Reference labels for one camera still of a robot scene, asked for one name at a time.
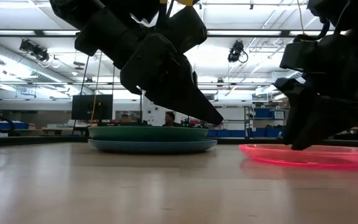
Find large teal plastic plate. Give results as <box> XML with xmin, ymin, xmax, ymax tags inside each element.
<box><xmin>88</xmin><ymin>125</ymin><xmax>209</xmax><ymax>142</ymax></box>

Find blue storage bin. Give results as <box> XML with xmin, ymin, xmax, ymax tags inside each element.
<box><xmin>208</xmin><ymin>129</ymin><xmax>247</xmax><ymax>138</ymax></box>
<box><xmin>0</xmin><ymin>121</ymin><xmax>29</xmax><ymax>131</ymax></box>
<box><xmin>254</xmin><ymin>108</ymin><xmax>272</xmax><ymax>119</ymax></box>

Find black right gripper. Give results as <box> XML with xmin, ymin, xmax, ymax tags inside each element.
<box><xmin>273</xmin><ymin>30</ymin><xmax>358</xmax><ymax>151</ymax></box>

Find black aluminium table frame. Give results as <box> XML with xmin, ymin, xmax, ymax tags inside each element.
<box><xmin>0</xmin><ymin>134</ymin><xmax>358</xmax><ymax>149</ymax></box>

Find small translucent orange plate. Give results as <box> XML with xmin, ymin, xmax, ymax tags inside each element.
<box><xmin>238</xmin><ymin>143</ymin><xmax>358</xmax><ymax>170</ymax></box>

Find large blue plastic plate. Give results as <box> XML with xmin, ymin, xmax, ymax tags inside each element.
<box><xmin>87</xmin><ymin>138</ymin><xmax>218</xmax><ymax>154</ymax></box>

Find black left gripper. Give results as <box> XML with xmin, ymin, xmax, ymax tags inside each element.
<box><xmin>74</xmin><ymin>5</ymin><xmax>224</xmax><ymax>126</ymax></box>

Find person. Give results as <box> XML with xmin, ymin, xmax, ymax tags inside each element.
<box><xmin>162</xmin><ymin>111</ymin><xmax>180</xmax><ymax>127</ymax></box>

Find black ceiling-mounted camera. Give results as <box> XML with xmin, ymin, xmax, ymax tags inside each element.
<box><xmin>19</xmin><ymin>39</ymin><xmax>50</xmax><ymax>62</ymax></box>
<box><xmin>227</xmin><ymin>40</ymin><xmax>249</xmax><ymax>63</ymax></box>

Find black computer monitor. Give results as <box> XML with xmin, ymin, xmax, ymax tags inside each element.
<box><xmin>71</xmin><ymin>94</ymin><xmax>114</xmax><ymax>122</ymax></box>

